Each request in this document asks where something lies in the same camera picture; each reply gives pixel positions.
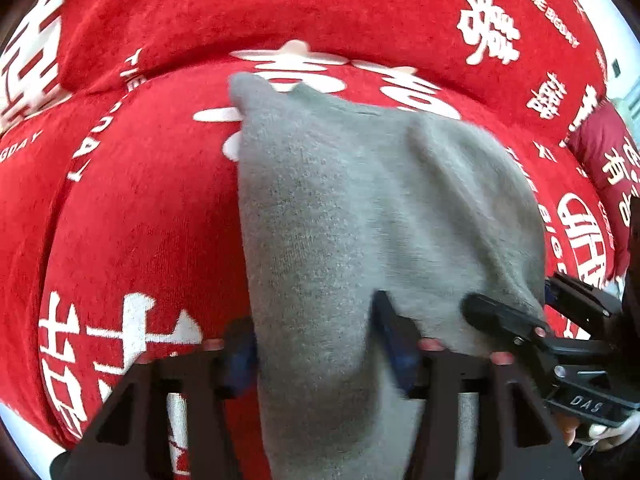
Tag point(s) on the grey knit garment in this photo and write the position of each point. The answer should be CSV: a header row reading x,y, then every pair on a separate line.
x,y
360,220

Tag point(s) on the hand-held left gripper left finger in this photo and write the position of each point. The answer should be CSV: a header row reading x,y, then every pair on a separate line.
x,y
241,355

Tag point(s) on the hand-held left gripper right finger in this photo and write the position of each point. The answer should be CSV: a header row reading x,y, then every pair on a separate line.
x,y
396,342

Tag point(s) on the red printed pillow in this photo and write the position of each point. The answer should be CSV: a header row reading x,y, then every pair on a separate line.
x,y
607,170

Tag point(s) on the person's right hand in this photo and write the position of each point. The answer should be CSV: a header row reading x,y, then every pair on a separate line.
x,y
602,437

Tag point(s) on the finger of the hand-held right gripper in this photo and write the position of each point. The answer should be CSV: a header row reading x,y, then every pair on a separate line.
x,y
580,292
500,316

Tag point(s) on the red printed blanket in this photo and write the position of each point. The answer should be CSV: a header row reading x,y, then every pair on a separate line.
x,y
150,160

